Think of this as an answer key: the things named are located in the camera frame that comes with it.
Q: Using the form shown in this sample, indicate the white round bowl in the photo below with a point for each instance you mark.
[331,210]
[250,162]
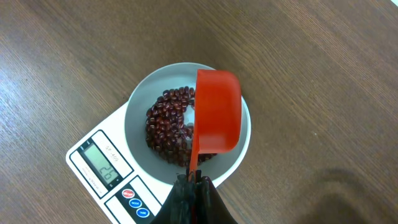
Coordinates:
[144,96]

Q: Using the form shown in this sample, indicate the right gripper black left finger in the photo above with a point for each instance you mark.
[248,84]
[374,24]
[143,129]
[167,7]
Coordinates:
[177,208]

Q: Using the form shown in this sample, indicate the white digital kitchen scale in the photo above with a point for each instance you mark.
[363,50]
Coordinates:
[128,181]

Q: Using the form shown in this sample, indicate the red beans in bowl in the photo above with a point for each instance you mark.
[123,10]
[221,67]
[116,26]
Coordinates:
[167,132]

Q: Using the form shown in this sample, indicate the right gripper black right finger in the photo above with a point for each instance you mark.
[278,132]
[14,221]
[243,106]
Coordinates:
[210,208]

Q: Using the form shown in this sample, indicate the orange measuring scoop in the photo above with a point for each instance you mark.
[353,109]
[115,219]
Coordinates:
[218,112]

